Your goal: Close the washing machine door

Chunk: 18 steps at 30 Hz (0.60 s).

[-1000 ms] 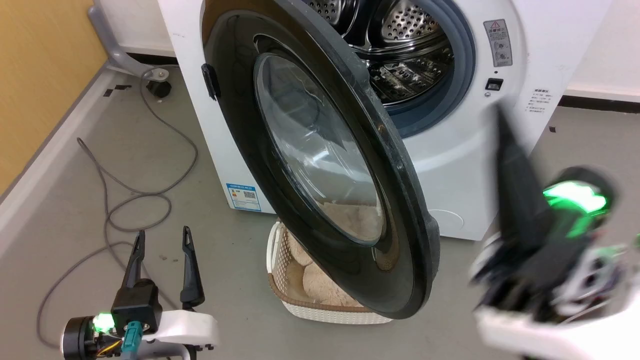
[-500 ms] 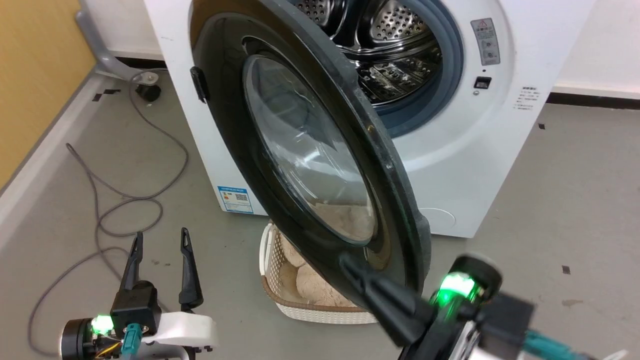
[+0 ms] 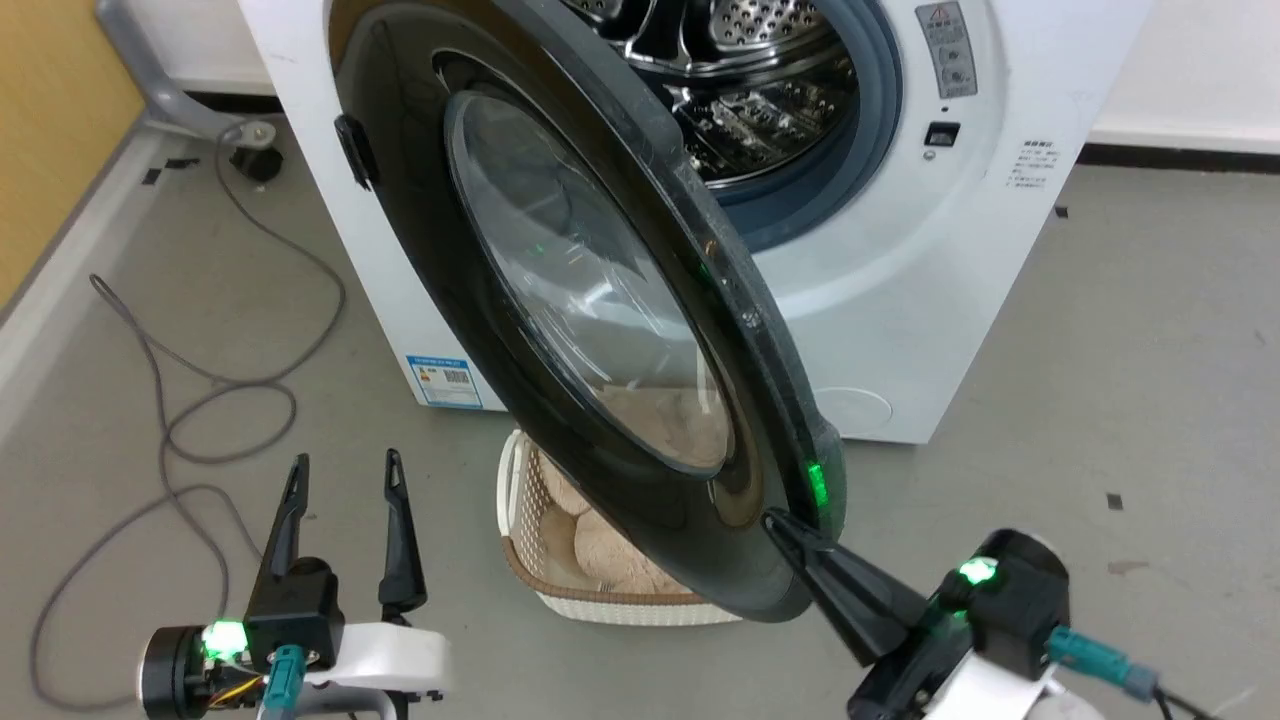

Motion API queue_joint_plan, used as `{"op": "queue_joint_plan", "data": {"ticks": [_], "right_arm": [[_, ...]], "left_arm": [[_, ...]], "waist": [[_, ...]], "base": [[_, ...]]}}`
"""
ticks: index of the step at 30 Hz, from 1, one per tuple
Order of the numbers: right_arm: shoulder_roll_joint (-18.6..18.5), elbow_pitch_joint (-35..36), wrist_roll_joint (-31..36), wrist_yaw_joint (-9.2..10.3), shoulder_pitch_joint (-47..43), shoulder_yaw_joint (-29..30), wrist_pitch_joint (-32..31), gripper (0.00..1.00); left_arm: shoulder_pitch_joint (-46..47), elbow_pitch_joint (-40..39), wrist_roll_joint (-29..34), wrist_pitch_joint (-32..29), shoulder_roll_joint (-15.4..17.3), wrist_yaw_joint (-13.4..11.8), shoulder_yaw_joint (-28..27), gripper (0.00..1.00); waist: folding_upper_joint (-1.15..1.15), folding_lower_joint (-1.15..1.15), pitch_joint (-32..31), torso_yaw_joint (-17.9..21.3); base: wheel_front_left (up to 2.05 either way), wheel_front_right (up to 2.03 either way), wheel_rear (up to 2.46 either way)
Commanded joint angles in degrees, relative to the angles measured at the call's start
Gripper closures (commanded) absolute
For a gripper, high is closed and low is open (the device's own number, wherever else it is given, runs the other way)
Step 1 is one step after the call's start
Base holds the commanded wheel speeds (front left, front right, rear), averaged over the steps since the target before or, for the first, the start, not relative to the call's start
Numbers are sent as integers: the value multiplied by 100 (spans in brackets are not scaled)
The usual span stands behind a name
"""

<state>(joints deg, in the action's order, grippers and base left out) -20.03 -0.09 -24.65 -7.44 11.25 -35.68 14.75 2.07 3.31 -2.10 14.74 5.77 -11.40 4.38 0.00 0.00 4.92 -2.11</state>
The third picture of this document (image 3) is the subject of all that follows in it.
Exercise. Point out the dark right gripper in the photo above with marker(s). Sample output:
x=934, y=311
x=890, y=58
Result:
x=915, y=670

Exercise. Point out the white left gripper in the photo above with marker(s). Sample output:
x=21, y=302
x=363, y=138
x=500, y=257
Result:
x=390, y=655

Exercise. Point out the black round glass washer door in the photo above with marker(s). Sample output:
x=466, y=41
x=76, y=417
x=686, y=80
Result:
x=420, y=250

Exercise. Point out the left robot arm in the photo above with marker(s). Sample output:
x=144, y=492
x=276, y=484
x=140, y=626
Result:
x=170, y=670

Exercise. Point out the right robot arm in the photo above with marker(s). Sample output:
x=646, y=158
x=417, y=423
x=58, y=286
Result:
x=1000, y=700

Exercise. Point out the white front-load washing machine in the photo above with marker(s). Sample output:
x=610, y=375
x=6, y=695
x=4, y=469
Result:
x=900, y=300

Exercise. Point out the grey rubber door gasket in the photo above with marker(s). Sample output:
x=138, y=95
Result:
x=882, y=100

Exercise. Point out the blue energy label sticker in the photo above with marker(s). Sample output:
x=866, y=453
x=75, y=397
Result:
x=445, y=380

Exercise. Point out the white woven laundry basket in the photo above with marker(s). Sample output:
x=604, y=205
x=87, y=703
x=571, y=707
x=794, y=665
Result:
x=620, y=607

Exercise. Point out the beige plush cloth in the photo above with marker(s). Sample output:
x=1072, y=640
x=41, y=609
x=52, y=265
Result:
x=610, y=555

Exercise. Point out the black caster wheel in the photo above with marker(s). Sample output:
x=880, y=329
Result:
x=258, y=162

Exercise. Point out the steel perforated washer drum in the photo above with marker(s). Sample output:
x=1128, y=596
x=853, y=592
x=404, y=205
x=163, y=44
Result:
x=740, y=110

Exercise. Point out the grey metal stand leg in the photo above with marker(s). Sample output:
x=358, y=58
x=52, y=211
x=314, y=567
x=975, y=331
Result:
x=150, y=80

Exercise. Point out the yellow wooden panel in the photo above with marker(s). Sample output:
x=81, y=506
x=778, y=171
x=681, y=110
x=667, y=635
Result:
x=50, y=110

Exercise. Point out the grey warning label sticker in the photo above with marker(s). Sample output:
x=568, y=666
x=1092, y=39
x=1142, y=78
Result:
x=947, y=50

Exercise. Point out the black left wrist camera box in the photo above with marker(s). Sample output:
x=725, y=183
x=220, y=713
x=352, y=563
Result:
x=292, y=605

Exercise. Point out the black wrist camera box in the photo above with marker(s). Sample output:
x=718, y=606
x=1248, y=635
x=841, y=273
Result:
x=292, y=605
x=1020, y=610

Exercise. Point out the teal left camera connector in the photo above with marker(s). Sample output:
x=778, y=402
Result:
x=283, y=680

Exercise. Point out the teal camera connector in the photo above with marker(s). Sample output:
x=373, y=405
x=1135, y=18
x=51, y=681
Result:
x=1095, y=662
x=283, y=680

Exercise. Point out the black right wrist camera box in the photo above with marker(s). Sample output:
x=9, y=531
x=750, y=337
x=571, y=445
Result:
x=1020, y=610

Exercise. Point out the teal right camera connector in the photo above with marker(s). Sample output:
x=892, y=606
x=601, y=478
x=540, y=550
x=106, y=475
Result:
x=1095, y=662

